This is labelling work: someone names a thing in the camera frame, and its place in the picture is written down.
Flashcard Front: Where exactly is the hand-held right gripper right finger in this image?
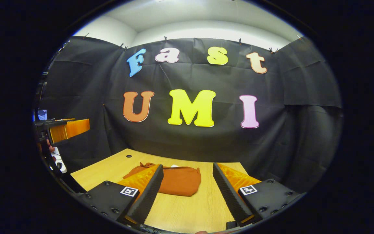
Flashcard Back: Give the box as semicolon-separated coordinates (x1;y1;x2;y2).
212;162;306;228

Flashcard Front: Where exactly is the white desk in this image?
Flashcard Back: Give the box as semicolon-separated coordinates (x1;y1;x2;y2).
51;147;68;174

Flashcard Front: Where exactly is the orange shirt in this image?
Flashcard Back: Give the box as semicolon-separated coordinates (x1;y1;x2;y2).
123;162;202;197

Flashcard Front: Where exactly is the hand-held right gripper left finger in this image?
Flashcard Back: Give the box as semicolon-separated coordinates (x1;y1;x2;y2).
77;164;164;228

